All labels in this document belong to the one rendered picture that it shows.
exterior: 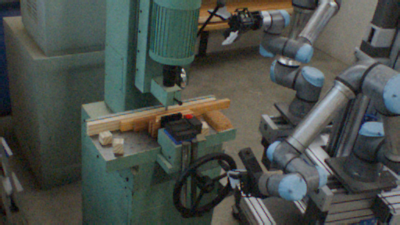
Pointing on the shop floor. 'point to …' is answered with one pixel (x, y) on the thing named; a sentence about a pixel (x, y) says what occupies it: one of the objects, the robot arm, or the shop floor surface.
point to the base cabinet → (155, 205)
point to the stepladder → (9, 186)
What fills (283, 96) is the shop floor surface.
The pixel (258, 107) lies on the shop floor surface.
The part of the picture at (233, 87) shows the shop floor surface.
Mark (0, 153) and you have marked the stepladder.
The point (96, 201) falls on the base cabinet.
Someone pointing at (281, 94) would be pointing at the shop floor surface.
